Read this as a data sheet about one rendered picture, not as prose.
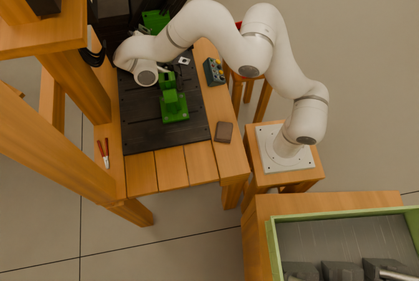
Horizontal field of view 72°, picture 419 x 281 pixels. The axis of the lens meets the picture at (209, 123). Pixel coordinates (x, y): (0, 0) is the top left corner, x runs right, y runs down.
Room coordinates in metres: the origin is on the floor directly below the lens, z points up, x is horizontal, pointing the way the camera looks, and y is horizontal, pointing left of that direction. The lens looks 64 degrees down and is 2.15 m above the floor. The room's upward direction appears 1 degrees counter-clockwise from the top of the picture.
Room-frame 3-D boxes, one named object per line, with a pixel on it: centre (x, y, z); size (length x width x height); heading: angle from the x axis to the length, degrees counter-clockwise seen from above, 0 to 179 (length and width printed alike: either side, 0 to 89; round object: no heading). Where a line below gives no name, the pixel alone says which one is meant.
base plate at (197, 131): (1.05, 0.30, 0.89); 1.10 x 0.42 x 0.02; 10
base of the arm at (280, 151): (0.49, -0.36, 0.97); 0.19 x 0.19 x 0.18
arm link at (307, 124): (0.46, -0.35, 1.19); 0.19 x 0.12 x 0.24; 164
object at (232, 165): (1.10, 0.02, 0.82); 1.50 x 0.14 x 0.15; 10
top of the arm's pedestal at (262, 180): (0.49, -0.35, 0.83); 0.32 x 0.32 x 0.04; 6
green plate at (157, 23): (0.99, 0.22, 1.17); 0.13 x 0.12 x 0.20; 10
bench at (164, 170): (1.05, 0.30, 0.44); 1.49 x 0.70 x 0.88; 10
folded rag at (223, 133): (0.57, -0.07, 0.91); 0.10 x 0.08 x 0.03; 169
